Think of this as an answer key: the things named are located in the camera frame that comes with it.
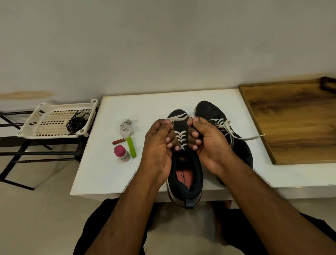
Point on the person's right hand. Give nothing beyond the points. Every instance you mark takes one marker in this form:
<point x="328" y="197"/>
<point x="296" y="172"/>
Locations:
<point x="212" y="147"/>

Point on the person's left hand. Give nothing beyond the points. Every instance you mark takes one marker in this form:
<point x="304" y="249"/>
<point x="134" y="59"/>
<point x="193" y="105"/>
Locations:
<point x="156" y="150"/>

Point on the grey shoelace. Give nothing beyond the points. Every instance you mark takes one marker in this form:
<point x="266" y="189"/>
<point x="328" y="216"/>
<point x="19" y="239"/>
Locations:
<point x="236" y="131"/>

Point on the dark sneaker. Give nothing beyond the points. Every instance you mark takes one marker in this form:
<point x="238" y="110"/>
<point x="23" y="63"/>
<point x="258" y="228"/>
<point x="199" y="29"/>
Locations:
<point x="207" y="109"/>
<point x="185" y="181"/>

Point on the black shoelace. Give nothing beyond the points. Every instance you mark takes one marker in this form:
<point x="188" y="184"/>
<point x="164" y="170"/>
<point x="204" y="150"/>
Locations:
<point x="81" y="115"/>
<point x="74" y="125"/>

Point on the person's left forearm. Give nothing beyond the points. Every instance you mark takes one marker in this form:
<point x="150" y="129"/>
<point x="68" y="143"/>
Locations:
<point x="126" y="220"/>

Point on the person's right forearm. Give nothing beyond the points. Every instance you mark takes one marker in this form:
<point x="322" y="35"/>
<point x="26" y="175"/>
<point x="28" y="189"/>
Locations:
<point x="278" y="215"/>

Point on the green marker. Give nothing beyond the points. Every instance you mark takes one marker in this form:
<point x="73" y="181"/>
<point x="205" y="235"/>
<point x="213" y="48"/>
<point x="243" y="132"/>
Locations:
<point x="131" y="146"/>

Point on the pink capped white bottle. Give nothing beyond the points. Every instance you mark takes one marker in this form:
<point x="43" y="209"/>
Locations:
<point x="120" y="152"/>

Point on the crumpled white paper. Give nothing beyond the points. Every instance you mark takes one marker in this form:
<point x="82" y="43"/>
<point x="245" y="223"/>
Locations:
<point x="126" y="127"/>

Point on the small red stick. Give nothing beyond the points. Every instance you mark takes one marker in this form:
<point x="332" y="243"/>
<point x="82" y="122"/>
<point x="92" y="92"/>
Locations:
<point x="118" y="141"/>

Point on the wooden board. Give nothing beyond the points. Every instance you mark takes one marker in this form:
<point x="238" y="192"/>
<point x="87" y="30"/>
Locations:
<point x="296" y="121"/>

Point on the white perforated plastic tray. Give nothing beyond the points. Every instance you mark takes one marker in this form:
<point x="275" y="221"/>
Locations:
<point x="47" y="122"/>

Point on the black metal rack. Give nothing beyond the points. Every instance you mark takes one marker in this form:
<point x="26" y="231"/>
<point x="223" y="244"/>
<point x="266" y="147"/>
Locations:
<point x="31" y="151"/>

